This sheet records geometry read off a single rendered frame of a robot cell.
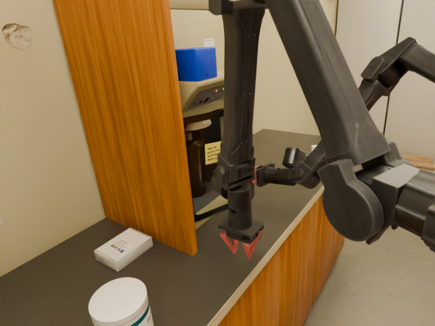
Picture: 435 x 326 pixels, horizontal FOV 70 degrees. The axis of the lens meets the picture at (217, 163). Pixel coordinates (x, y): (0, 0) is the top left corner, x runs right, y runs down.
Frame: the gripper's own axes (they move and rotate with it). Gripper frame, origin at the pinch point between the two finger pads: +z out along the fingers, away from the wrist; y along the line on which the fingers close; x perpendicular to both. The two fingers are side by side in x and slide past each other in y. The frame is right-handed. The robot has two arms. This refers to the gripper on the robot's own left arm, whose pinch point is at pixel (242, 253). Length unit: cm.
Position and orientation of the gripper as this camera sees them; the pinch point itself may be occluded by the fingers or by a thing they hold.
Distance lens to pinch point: 84.7
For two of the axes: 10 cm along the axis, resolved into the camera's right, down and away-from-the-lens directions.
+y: -8.1, -1.7, 5.6
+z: 0.7, 9.2, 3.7
